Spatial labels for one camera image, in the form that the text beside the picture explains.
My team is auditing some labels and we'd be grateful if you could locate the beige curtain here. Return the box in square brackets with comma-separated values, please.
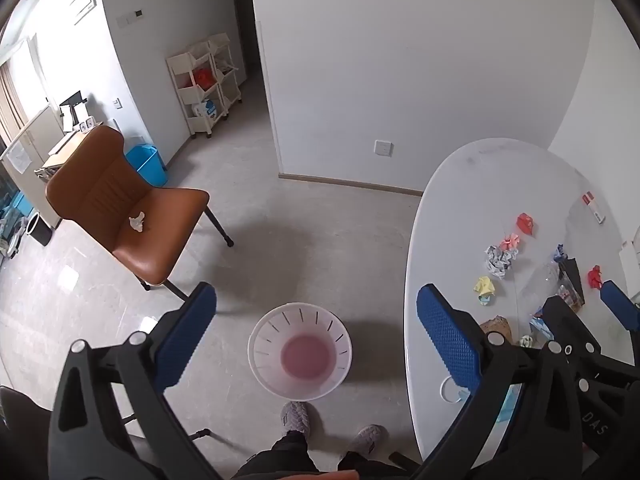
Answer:
[0, 60, 28, 141]

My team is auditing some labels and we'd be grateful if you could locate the person's grey shoe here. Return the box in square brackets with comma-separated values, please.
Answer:
[280, 400, 312, 436]
[348, 425, 388, 456]

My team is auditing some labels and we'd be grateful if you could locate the yellow crumpled paper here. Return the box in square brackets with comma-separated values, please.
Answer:
[473, 276, 498, 306]

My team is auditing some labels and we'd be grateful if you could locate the white red box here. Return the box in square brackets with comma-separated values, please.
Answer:
[581, 191, 606, 223]

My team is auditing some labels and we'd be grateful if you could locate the person's leg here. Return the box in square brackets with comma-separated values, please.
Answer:
[235, 432, 321, 480]
[337, 452, 406, 480]

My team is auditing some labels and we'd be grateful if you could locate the blue snack wrapper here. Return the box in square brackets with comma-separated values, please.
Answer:
[529, 310, 555, 341]

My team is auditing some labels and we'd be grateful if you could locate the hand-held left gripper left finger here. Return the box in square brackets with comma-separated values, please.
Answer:
[46, 281, 223, 480]

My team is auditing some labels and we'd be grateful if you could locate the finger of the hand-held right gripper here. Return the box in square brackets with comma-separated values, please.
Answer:
[542, 296, 601, 356]
[601, 280, 640, 332]

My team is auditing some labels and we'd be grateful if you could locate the clear plastic wrapper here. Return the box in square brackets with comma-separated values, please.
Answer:
[520, 260, 563, 311]

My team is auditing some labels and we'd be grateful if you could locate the wooden desk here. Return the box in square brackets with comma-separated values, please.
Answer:
[35, 122, 106, 181]

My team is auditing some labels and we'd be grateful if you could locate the black snack wrapper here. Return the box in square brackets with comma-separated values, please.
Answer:
[557, 257, 585, 311]

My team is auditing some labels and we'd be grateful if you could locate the person's left grey shoe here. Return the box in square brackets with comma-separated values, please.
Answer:
[280, 400, 312, 436]

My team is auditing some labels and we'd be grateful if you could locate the white round wastebasket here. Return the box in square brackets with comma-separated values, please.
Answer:
[248, 302, 353, 402]

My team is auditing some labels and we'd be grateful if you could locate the brown leather chair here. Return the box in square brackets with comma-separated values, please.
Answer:
[45, 125, 235, 302]

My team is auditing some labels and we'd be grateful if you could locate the black waste bin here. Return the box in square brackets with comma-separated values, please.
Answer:
[26, 210, 53, 247]

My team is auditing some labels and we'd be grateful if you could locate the grey crumpled paper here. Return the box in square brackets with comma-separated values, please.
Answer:
[484, 245, 518, 279]

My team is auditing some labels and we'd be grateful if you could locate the grey partition cabinet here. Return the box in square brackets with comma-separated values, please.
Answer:
[0, 105, 66, 231]

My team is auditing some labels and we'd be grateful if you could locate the person's left leg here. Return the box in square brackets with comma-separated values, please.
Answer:
[235, 432, 321, 480]

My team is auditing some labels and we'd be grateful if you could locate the brown patterned wrapper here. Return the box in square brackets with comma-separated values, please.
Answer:
[480, 316, 512, 345]

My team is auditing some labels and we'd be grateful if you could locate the blue face mask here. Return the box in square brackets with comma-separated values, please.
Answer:
[492, 385, 521, 423]

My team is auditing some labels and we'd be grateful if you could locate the blue plastic bin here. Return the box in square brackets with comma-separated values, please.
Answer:
[125, 145, 167, 186]

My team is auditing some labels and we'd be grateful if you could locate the person's right grey shoe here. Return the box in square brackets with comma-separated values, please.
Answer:
[348, 425, 388, 456]

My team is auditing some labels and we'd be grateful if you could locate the black desk stand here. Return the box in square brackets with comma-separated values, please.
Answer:
[59, 91, 88, 131]

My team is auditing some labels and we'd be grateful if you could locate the cream storage cart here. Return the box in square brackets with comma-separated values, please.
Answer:
[166, 42, 226, 138]
[207, 32, 243, 121]

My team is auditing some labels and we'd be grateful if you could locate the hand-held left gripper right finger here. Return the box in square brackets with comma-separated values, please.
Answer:
[416, 283, 585, 480]

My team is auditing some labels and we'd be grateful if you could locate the person's right leg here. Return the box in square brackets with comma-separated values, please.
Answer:
[337, 452, 406, 480]

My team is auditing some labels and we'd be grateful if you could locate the white plastic ring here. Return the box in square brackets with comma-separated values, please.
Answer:
[440, 377, 466, 403]

